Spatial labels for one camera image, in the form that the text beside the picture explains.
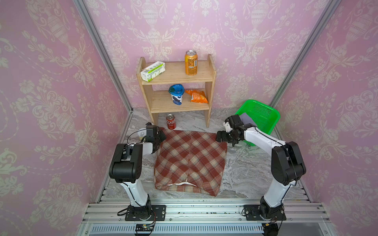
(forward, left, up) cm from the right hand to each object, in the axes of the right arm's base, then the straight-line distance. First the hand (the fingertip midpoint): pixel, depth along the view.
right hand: (222, 138), depth 94 cm
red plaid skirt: (-11, +21, -7) cm, 25 cm away
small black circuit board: (-43, +45, -9) cm, 63 cm away
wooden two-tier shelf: (+23, +40, +14) cm, 48 cm away
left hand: (+8, +38, -2) cm, 39 cm away
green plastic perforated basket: (+23, -39, -8) cm, 46 cm away
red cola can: (+15, +33, +3) cm, 36 cm away
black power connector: (-47, -17, -12) cm, 52 cm away
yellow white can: (+2, +50, +7) cm, 50 cm away
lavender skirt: (+15, -20, +1) cm, 25 cm away
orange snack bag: (+19, +14, +20) cm, 31 cm away
